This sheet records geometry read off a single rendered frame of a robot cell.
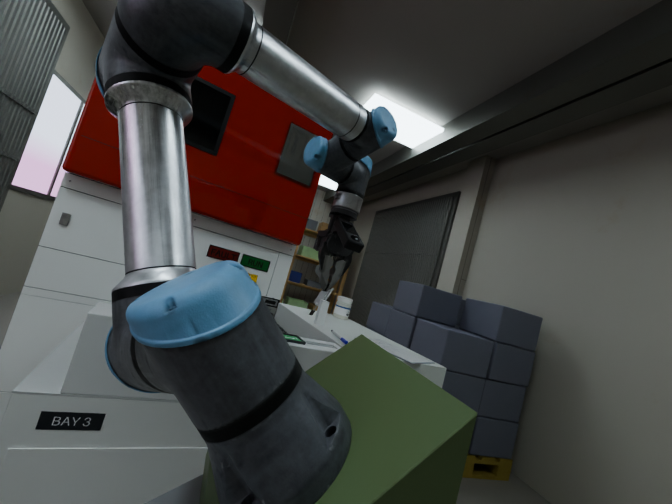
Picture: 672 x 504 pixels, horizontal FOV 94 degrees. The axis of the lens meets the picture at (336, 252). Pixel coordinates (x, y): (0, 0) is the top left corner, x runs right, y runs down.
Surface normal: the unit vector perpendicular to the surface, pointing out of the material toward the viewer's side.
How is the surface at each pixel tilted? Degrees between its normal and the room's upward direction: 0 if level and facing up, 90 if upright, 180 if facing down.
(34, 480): 90
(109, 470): 90
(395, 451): 45
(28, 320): 90
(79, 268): 90
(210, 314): 77
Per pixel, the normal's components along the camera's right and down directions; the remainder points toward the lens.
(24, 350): 0.46, 0.06
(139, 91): 0.26, 0.54
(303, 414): 0.57, -0.52
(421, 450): -0.45, -0.88
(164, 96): 0.65, 0.50
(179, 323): 0.11, 0.06
